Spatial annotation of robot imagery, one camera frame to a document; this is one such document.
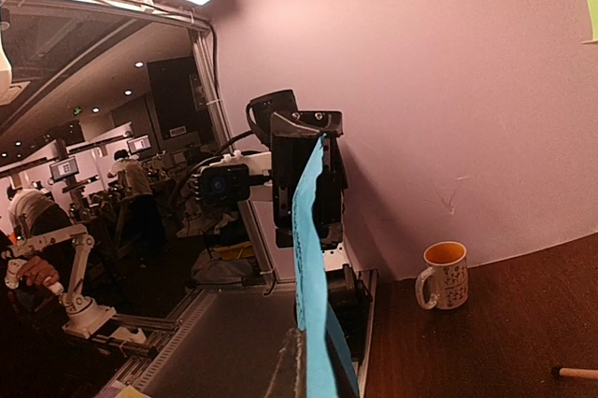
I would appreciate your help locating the aluminium front rail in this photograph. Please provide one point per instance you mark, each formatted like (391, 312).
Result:
(166, 337)

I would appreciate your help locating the person in white shirt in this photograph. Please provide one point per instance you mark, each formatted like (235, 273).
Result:
(143, 203)

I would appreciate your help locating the pink music stand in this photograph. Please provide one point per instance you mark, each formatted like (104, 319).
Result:
(565, 372)

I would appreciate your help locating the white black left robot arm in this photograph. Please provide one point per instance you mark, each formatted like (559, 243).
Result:
(260, 110)

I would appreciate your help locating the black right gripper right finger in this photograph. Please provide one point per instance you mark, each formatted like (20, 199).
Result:
(338, 351)

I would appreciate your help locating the blue sheet music paper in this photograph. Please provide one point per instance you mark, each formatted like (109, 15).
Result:
(311, 284)

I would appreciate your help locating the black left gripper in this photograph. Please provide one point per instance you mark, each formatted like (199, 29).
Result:
(293, 137)

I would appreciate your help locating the patterned ceramic mug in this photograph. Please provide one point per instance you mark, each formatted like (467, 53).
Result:
(444, 283)

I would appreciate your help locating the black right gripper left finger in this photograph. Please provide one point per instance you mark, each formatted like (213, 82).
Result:
(289, 377)

